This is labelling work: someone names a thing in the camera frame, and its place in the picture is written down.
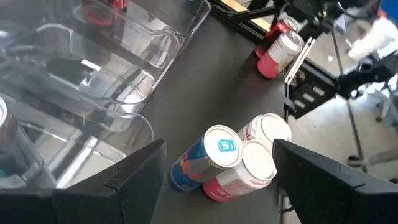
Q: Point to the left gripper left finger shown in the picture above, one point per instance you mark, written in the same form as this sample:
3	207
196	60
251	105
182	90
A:
140	186

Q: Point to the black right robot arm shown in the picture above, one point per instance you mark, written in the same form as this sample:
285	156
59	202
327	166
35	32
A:
339	7

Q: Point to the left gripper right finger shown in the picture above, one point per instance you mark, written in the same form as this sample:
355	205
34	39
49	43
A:
317	186

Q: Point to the white object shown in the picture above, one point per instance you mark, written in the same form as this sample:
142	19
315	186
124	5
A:
373	37

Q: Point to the clear plastic bin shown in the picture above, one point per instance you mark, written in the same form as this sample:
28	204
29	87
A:
109	146
140	93
186	18

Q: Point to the black equipment stand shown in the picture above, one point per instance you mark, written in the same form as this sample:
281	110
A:
357	81

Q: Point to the black table mat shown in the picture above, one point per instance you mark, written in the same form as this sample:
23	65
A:
217	77

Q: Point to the silver bracket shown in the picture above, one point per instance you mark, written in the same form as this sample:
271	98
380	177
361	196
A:
298	60

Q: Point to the red Coca-Cola can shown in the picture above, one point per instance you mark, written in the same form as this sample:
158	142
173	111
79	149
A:
96	15
119	3
276	29

